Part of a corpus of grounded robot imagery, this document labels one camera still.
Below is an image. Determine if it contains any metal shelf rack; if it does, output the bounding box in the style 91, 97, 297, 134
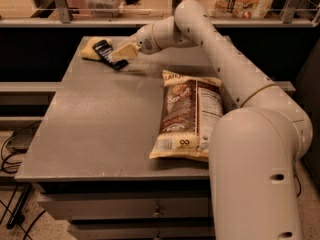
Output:
0, 0, 320, 28

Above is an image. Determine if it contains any colourful snack bag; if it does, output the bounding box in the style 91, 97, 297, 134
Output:
210, 0, 274, 19

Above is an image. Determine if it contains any brown chip bag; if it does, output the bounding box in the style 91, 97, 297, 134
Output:
149, 70, 223, 162

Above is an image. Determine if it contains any black floor cable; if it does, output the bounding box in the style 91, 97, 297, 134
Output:
294, 174, 303, 198

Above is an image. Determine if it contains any grey drawer cabinet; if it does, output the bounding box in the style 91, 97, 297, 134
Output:
16, 48, 217, 240

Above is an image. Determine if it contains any dark blue rxbar wrapper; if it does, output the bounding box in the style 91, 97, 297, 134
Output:
92, 40, 128, 71

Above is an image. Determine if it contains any black power adapter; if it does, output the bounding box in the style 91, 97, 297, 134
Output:
6, 128, 37, 152

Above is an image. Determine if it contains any upper drawer knob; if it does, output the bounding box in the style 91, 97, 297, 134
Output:
153, 206, 163, 218

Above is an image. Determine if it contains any clear plastic container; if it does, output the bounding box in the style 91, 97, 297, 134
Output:
85, 0, 122, 18

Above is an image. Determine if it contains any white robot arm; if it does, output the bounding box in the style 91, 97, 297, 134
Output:
110, 0, 313, 240

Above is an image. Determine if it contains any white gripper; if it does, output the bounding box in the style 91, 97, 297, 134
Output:
109, 24, 157, 62

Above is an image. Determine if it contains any yellow sponge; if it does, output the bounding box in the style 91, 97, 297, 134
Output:
80, 36, 113, 61

